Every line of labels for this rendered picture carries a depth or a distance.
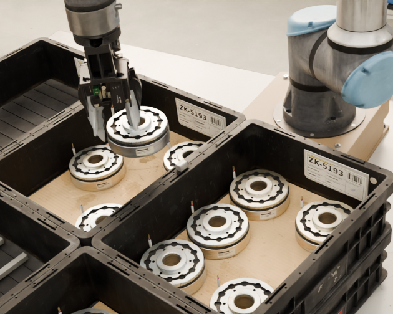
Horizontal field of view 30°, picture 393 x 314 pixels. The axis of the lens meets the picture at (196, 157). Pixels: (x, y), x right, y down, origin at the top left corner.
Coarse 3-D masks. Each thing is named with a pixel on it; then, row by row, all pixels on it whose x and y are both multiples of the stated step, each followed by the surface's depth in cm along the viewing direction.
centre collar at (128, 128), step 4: (140, 116) 123; (144, 116) 123; (148, 116) 123; (124, 120) 123; (144, 120) 123; (148, 120) 122; (124, 124) 122; (128, 124) 122; (144, 124) 121; (148, 124) 121; (124, 128) 121; (128, 128) 121; (132, 128) 121; (140, 128) 121; (144, 128) 121
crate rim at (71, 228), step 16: (144, 80) 148; (192, 96) 141; (80, 112) 141; (224, 112) 136; (48, 128) 137; (208, 144) 128; (0, 160) 131; (192, 160) 125; (16, 192) 123; (144, 192) 119; (32, 208) 119; (128, 208) 117; (64, 224) 115; (80, 240) 113
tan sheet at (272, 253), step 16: (304, 192) 131; (288, 208) 128; (256, 224) 125; (272, 224) 125; (288, 224) 125; (256, 240) 122; (272, 240) 122; (288, 240) 121; (240, 256) 120; (256, 256) 119; (272, 256) 119; (288, 256) 119; (304, 256) 118; (208, 272) 118; (224, 272) 117; (240, 272) 117; (256, 272) 116; (272, 272) 116; (288, 272) 116; (208, 288) 115; (208, 304) 112
